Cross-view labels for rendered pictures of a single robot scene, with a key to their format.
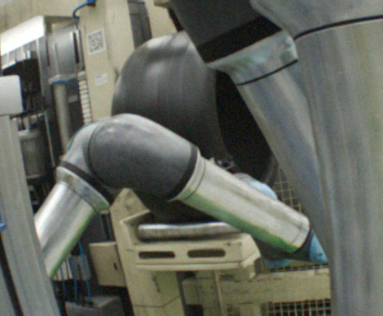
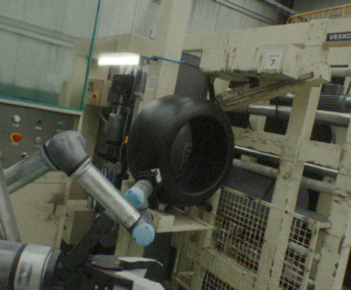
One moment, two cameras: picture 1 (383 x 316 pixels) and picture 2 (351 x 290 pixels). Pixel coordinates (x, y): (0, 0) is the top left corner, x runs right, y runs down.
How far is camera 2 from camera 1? 0.72 m
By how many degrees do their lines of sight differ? 21
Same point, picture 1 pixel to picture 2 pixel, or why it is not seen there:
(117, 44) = (161, 90)
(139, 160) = (56, 155)
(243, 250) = (161, 222)
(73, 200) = (38, 160)
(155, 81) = (150, 119)
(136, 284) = not seen: hidden behind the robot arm
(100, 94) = not seen: hidden behind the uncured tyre
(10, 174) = not seen: outside the picture
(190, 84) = (162, 128)
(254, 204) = (105, 195)
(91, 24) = (152, 71)
